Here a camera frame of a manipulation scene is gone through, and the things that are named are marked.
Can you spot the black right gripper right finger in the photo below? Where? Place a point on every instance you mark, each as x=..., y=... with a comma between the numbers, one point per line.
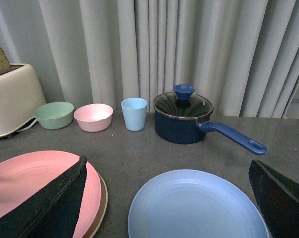
x=278, y=199

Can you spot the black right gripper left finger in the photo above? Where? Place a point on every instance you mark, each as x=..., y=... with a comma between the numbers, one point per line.
x=53, y=211

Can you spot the pink plate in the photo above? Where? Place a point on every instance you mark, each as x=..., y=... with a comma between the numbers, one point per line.
x=24, y=175

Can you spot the blue plate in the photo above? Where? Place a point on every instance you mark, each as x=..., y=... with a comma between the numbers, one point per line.
x=193, y=204

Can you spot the beige plate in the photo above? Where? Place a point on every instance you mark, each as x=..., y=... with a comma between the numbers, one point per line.
x=103, y=200

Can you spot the green plastic bowl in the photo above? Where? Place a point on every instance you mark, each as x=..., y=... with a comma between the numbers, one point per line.
x=55, y=115

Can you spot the pink plastic bowl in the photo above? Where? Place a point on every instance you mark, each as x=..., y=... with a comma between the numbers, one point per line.
x=94, y=117

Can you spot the cream two-slot toaster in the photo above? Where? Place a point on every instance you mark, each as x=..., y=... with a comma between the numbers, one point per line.
x=20, y=95

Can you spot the dark blue saucepan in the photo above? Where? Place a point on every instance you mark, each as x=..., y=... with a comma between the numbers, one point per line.
x=189, y=131

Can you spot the light blue plastic cup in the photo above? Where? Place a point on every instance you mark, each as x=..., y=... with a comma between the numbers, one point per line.
x=134, y=113

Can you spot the glass lid with blue knob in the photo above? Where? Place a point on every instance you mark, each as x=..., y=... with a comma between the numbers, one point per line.
x=183, y=103

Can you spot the grey pleated curtain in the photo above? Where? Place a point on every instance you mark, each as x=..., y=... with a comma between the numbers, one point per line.
x=243, y=55

